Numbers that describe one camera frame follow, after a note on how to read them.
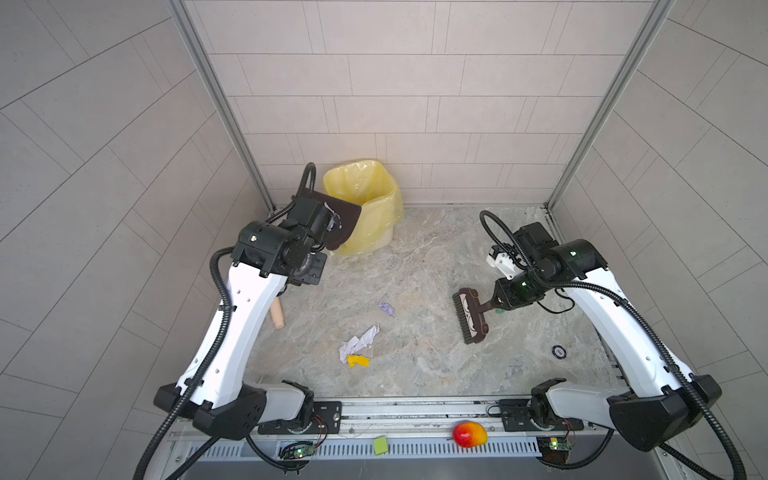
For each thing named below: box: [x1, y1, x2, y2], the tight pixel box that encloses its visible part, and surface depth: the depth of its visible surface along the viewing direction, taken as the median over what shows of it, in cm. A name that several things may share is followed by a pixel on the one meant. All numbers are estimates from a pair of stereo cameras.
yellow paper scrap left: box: [347, 355, 371, 368], surface depth 80 cm
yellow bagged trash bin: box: [323, 159, 404, 257], surface depth 97 cm
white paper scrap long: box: [346, 325, 380, 355], surface depth 84 cm
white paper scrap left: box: [339, 335, 363, 363], surface depth 82 cm
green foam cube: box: [373, 437, 389, 456], surface depth 68 cm
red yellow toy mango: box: [453, 422, 489, 448], surface depth 68 cm
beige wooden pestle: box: [270, 297, 285, 329], surface depth 88 cm
